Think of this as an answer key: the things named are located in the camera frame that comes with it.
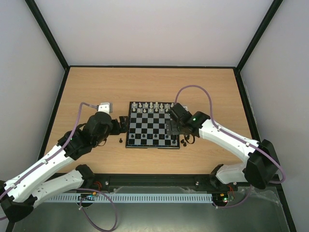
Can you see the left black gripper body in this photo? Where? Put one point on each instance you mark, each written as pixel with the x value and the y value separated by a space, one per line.
pixel 116 130

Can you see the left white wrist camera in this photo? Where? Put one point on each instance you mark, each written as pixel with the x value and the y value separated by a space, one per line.
pixel 105 107

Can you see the black aluminium front rail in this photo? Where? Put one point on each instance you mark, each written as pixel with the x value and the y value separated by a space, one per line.
pixel 110 182

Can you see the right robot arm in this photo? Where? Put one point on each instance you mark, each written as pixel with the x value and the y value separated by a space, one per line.
pixel 257 166

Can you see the left circuit board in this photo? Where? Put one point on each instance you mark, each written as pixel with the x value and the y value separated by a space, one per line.
pixel 88 196

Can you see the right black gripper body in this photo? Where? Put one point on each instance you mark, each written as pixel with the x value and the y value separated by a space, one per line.
pixel 174 126

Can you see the light blue slotted cable duct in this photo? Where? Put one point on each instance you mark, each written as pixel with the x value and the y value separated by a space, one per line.
pixel 136 198

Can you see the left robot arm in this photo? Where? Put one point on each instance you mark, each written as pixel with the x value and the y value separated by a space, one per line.
pixel 21 194

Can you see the black and silver chessboard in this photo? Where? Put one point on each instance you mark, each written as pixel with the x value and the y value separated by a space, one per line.
pixel 149 123

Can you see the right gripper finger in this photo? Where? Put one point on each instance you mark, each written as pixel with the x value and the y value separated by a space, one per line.
pixel 168 127
pixel 174 128

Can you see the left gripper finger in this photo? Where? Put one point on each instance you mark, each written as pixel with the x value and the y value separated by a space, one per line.
pixel 123 120
pixel 123 128

